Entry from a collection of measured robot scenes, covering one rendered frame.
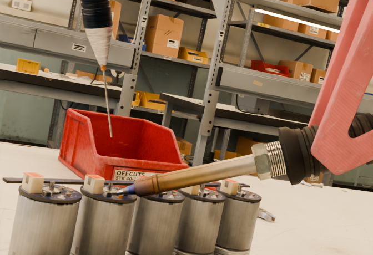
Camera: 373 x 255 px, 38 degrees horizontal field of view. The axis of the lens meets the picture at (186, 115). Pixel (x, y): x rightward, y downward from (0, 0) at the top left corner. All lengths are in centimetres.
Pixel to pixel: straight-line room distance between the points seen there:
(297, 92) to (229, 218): 267
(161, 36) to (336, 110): 420
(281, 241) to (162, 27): 400
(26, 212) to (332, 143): 12
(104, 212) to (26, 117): 443
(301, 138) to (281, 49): 513
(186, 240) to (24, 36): 225
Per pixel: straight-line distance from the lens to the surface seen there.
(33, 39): 249
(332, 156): 22
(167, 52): 442
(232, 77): 275
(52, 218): 22
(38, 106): 465
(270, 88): 286
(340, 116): 22
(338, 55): 24
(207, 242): 27
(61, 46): 250
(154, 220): 25
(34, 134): 468
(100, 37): 21
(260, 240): 45
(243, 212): 29
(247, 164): 23
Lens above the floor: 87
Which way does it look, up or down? 4 degrees down
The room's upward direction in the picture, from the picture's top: 11 degrees clockwise
